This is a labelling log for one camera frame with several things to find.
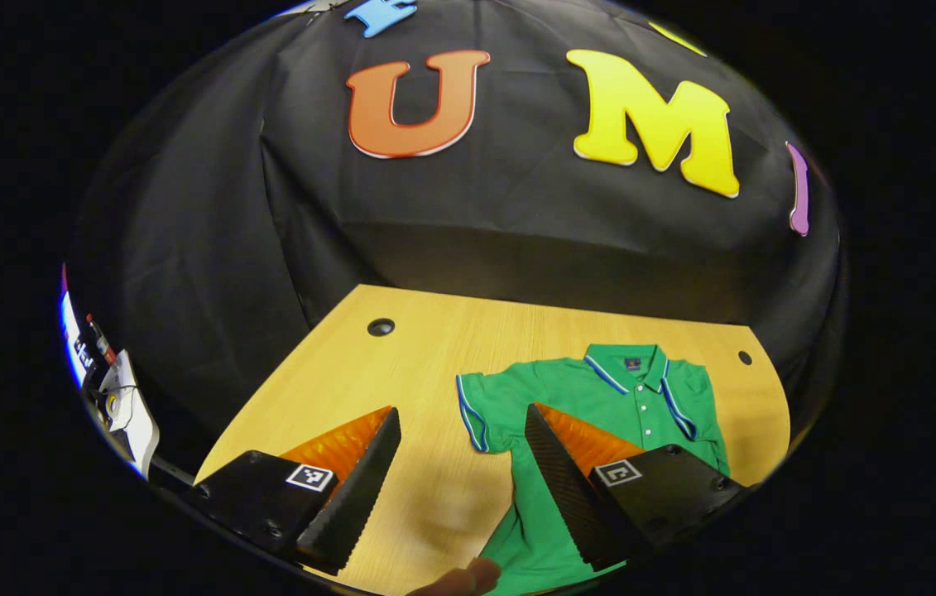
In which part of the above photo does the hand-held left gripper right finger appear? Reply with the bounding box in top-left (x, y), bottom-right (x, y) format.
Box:
top-left (524, 403), bottom-right (754, 572)

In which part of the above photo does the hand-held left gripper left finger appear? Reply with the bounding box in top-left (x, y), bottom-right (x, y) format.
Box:
top-left (182, 406), bottom-right (402, 576)

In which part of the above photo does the green T-shirt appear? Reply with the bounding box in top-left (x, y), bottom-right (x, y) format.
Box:
top-left (456, 344), bottom-right (732, 596)

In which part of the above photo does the black backdrop cloth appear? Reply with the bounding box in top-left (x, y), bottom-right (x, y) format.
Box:
top-left (66, 0), bottom-right (845, 489)

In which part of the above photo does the blue lit screen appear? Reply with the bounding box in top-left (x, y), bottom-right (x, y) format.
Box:
top-left (60, 265), bottom-right (79, 386)

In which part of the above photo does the white device with cables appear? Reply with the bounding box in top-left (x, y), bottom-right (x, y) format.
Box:
top-left (74, 313), bottom-right (161, 479)

